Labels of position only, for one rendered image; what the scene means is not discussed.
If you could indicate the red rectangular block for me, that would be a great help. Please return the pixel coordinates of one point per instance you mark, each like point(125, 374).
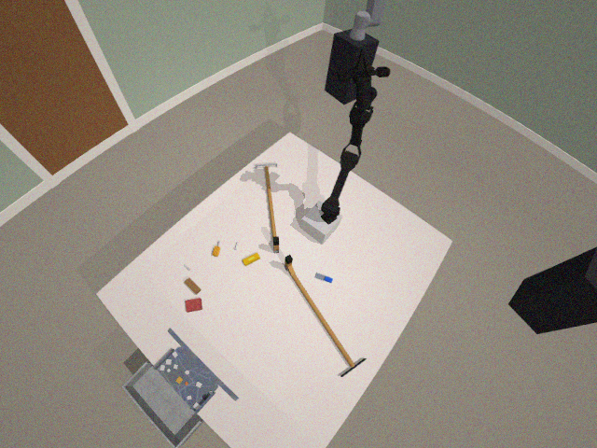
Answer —
point(193, 305)

